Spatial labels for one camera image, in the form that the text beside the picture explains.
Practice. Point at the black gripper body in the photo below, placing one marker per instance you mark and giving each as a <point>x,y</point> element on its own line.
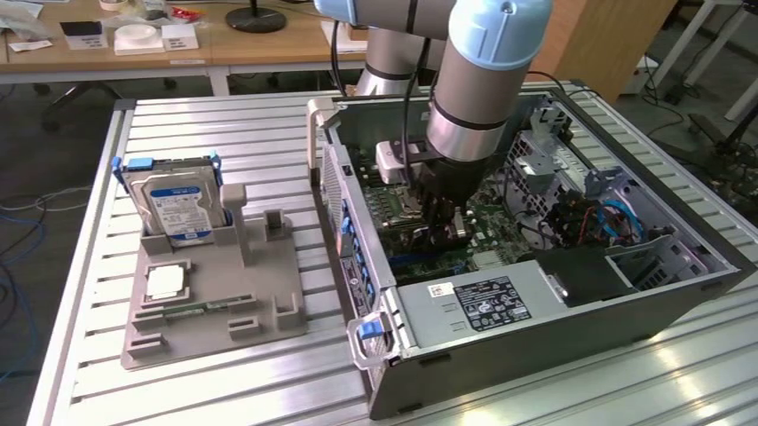
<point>453,177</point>

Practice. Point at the black Nvidia graphics card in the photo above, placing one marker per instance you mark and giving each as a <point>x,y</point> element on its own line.
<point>419,239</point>

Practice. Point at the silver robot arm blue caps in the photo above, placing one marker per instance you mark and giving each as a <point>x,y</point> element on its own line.
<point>480,89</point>

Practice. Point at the metal CPU socket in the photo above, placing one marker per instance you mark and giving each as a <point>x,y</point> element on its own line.
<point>407,208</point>

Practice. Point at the green motherboard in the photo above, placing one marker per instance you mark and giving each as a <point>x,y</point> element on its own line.
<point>499,213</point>

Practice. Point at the silver chipset heatsink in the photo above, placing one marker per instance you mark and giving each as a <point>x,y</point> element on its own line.
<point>487,261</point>

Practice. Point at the perforated metal drive cage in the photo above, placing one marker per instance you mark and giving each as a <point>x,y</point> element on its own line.
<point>531,173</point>

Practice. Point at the grey power supply unit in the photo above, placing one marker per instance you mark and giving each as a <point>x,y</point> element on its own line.
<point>427,319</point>

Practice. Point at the blue case latch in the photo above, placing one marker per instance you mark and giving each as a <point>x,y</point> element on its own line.
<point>370,331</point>

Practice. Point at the dark grey open PC case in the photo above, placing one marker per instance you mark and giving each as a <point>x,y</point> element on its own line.
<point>521,355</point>

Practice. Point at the metal disk bay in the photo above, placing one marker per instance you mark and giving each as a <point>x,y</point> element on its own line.
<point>657,248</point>

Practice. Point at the white paper stack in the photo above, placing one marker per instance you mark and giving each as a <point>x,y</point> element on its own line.
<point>353,42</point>

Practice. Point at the wooden desk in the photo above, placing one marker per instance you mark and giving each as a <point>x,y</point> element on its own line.
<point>266,44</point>

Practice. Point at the grey plastic parts rack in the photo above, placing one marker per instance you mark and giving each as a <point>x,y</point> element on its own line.
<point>220,328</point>

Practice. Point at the hard disk with blue caddy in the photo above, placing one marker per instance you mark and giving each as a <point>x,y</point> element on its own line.
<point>176,208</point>

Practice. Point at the green RAM stick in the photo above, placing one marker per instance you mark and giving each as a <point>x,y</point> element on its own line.
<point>196,308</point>

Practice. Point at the silver CPU chip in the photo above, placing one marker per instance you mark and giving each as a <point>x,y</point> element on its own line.
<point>166,283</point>

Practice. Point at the black round lamp base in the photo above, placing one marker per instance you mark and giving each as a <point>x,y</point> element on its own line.
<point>256,20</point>

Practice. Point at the white labelled box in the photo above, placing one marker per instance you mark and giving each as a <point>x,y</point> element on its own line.
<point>180,39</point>

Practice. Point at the red packet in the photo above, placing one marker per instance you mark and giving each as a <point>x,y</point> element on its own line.
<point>186,14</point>

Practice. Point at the white box with round dish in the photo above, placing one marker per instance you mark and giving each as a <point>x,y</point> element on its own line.
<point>140,40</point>

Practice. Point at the black office chair base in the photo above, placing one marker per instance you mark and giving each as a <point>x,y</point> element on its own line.
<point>66,95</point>

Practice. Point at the white box with black lid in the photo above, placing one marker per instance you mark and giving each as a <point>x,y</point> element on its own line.
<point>85,37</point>

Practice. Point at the white paper card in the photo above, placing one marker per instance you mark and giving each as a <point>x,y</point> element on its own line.
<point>30,45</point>

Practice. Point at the clear plastic bag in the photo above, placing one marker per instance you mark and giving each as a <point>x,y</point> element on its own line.
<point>25,26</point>

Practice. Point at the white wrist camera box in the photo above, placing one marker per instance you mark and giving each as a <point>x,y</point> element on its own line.
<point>392,160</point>

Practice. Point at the white table frame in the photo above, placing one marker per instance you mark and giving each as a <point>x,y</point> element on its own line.
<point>703,35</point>

